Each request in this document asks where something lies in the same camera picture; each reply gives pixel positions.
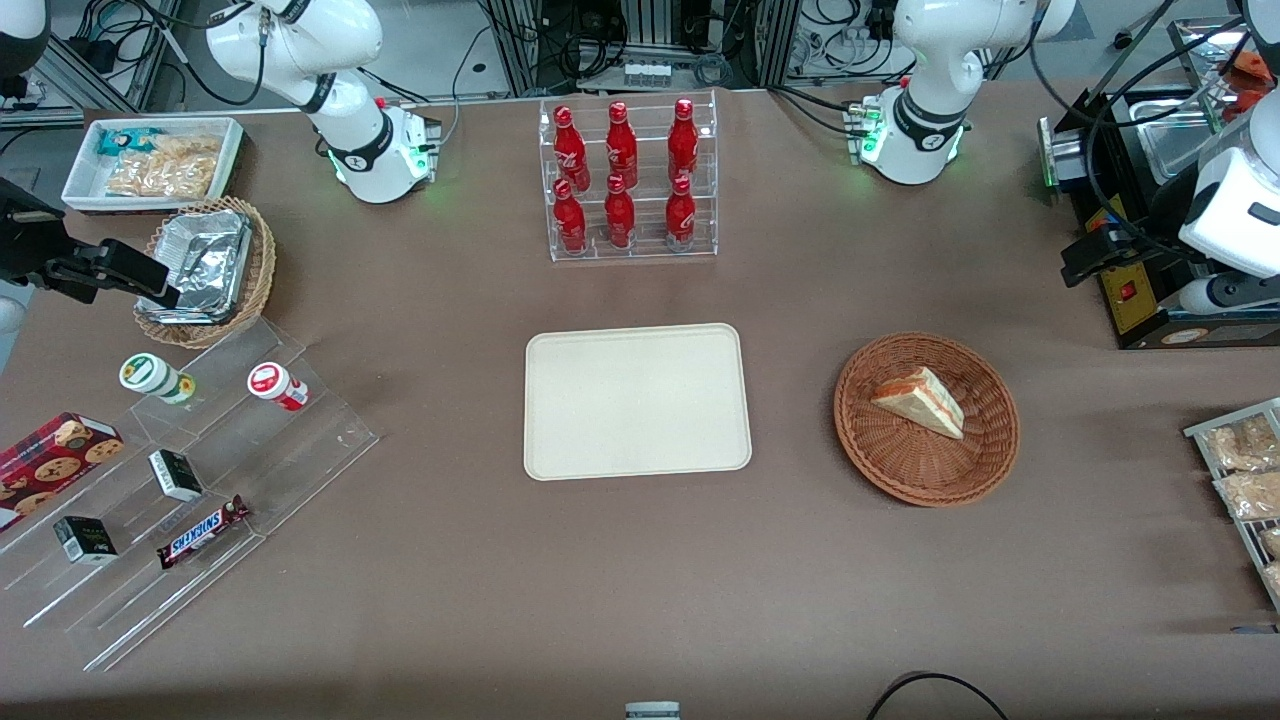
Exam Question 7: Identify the red cola bottle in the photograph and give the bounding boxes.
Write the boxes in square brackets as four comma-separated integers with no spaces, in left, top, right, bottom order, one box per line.
[603,173,637,250]
[552,177,589,254]
[552,104,592,192]
[667,97,700,184]
[605,100,640,190]
[664,174,698,250]

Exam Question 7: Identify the red cookie box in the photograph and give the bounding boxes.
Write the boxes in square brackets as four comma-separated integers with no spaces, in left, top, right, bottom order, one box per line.
[0,411,125,533]

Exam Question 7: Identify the steel food pan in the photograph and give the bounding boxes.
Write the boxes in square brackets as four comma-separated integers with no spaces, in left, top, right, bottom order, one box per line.
[1166,14,1266,103]

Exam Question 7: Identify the cream plastic tray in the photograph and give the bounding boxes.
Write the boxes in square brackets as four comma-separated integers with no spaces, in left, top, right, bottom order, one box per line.
[523,322,754,483]

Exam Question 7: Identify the triangular sandwich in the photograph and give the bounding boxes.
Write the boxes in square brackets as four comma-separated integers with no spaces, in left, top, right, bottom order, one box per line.
[869,365,967,442]

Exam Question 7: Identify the black cable loop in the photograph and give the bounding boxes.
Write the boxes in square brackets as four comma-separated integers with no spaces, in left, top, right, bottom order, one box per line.
[864,671,1013,720]

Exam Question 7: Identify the tray of wrapped snacks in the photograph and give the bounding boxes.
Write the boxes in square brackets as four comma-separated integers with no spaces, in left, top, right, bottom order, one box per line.
[1183,396,1280,613]

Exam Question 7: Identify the equipment rack with cables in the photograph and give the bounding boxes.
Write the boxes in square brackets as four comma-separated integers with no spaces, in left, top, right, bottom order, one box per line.
[478,0,803,93]

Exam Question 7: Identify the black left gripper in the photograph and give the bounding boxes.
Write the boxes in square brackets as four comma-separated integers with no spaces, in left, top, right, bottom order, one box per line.
[1061,165,1218,290]

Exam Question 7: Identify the brown wicker basket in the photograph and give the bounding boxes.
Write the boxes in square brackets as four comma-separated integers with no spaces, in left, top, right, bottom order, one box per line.
[833,331,1022,509]

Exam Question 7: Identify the red lid cup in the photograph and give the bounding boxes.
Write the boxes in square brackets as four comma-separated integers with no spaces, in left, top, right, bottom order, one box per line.
[247,361,310,412]

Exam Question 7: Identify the clear acrylic bottle rack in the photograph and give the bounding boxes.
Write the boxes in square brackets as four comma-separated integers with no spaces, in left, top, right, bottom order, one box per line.
[537,89,720,264]

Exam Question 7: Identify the Snickers chocolate bar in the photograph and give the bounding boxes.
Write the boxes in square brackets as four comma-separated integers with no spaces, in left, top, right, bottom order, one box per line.
[156,494,252,572]

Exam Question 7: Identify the small black box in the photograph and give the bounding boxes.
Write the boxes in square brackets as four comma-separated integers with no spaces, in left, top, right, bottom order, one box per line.
[52,514,119,567]
[147,449,205,504]

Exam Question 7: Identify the green lid cup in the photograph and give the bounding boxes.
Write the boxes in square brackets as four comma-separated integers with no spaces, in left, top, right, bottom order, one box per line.
[119,352,197,406]

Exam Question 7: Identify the clear bag of chips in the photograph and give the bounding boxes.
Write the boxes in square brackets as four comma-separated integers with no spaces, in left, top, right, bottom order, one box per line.
[104,134,223,200]

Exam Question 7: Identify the clear acrylic stepped stand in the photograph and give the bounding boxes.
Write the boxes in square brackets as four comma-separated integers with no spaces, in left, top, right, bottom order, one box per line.
[0,318,382,672]

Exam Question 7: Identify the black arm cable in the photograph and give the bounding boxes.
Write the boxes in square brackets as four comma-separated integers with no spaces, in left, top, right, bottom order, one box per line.
[1028,0,1206,263]

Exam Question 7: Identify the light wicker basket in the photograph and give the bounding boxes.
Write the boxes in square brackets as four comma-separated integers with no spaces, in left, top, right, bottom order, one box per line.
[133,196,277,350]

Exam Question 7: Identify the blue snack packet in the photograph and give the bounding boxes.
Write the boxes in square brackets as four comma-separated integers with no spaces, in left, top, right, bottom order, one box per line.
[97,127,163,158]

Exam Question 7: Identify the black countertop appliance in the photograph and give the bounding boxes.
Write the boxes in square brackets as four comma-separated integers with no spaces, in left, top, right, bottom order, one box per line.
[1037,84,1280,352]

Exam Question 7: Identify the aluminium frame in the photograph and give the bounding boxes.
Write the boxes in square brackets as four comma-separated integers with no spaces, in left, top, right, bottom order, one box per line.
[0,0,186,123]

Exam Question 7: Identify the white rectangular snack bin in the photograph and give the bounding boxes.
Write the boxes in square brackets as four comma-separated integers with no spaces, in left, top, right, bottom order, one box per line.
[61,116,247,216]

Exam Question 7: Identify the stack of foil containers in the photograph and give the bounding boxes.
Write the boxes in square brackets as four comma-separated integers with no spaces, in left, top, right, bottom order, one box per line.
[138,209,253,327]

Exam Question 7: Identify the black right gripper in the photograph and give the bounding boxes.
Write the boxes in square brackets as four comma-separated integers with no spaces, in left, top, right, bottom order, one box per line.
[0,178,183,310]

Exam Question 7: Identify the orange red food pieces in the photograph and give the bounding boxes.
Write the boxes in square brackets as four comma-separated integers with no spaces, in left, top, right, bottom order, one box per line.
[1222,48,1279,119]

